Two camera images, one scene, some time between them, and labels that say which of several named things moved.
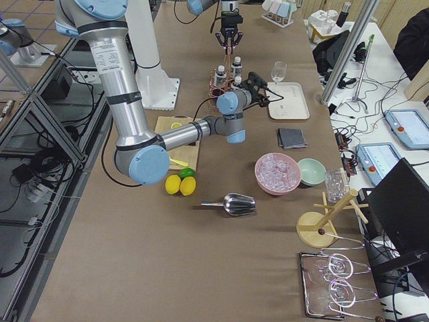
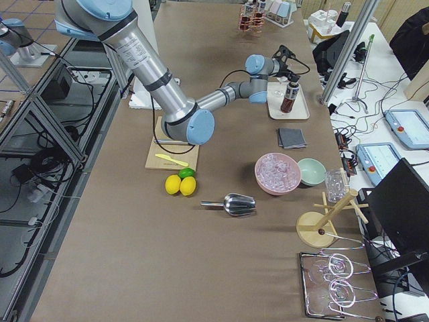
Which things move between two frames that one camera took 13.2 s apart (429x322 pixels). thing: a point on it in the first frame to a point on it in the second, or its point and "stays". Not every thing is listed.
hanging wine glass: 337,265 stays
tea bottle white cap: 236,68 to 249,8
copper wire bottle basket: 222,80 to 254,22
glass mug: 337,184 stays
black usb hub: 342,141 stays
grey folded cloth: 289,138 stays
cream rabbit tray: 287,100 stays
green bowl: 312,171 stays
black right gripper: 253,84 to 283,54
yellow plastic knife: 179,163 stays
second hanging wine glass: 340,293 stays
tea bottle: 220,77 to 262,9
